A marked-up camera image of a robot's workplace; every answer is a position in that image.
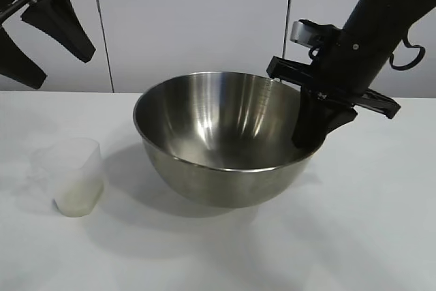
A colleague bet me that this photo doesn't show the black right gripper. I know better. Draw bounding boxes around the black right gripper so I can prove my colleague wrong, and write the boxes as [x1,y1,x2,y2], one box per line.
[267,28,401,151]

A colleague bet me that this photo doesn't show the stainless steel mixing bowl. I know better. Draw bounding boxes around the stainless steel mixing bowl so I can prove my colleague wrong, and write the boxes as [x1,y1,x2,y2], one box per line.
[133,71,316,209]

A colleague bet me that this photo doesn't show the translucent plastic measuring cup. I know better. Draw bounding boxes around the translucent plastic measuring cup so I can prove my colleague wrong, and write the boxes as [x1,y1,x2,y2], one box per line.
[30,137,110,219]

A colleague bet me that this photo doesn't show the white rice grains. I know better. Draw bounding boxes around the white rice grains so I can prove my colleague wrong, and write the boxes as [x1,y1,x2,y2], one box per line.
[53,177,105,218]

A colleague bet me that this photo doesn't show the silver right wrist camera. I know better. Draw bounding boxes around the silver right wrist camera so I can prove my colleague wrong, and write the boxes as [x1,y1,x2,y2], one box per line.
[291,20,341,61]

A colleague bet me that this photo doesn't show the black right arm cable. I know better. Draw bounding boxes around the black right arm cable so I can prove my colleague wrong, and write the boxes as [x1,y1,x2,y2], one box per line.
[388,28,426,71]

